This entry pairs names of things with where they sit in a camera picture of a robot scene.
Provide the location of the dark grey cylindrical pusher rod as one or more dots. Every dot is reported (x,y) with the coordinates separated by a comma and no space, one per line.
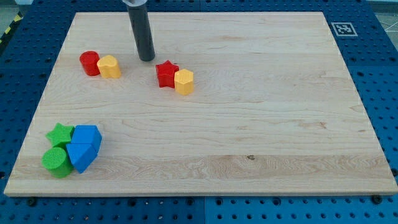
(142,33)

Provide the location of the silver rod mount collar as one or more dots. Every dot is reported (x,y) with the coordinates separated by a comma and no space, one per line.
(134,3)

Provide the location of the red star block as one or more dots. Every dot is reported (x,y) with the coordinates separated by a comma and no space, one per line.
(165,74)

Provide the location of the yellow hexagon block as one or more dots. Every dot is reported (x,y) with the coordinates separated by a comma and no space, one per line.
(183,80)

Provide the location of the blue hexagon block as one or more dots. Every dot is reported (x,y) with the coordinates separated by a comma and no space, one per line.
(87,134)

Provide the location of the green star block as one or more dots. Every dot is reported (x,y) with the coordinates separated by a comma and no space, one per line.
(61,135)

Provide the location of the yellow heart block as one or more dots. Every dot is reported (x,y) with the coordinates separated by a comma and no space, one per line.
(109,67)

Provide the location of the red cylinder block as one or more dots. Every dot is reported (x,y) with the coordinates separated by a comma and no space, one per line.
(89,61)

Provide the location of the blue triangular block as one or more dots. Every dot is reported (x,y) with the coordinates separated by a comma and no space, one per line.
(81,155)

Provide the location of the light wooden board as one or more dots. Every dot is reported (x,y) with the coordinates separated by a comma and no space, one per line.
(274,112)

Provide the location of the green cylinder block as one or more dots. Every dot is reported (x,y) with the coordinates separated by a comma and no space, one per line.
(57,162)

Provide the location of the white fiducial marker tag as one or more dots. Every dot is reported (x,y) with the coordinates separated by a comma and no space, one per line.
(344,29)

